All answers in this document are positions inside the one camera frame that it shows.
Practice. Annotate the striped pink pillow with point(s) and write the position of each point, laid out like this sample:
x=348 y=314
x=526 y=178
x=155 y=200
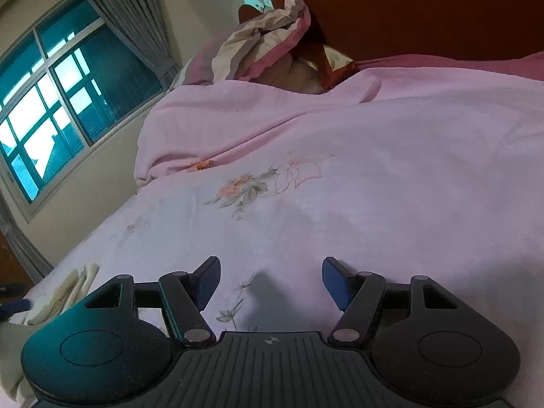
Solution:
x=277 y=49

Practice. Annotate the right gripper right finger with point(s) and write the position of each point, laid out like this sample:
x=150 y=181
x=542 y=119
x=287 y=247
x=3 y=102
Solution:
x=420 y=340

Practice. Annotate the dark red headboard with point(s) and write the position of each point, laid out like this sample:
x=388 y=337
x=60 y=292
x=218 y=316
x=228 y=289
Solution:
x=472 y=30

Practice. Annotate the window with white frame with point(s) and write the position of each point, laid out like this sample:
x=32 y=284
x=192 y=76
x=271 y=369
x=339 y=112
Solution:
x=67 y=84

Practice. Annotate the floral pink bed sheet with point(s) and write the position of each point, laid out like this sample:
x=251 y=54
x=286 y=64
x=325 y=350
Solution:
x=475 y=227

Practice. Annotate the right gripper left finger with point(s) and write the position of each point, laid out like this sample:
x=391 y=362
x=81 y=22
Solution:
x=122 y=340

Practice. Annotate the pale yellow small cloth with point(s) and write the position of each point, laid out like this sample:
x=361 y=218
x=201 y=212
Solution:
x=60 y=298

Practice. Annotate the grey curtain right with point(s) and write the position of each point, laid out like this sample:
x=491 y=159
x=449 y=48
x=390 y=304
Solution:
x=140 y=25

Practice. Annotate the grey curtain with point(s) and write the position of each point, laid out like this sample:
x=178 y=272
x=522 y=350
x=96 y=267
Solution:
x=31 y=260
x=140 y=25

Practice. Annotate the grey curtain left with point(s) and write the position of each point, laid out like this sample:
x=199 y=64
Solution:
x=31 y=260

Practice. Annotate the pink blanket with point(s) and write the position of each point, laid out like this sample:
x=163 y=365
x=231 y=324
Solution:
x=401 y=113

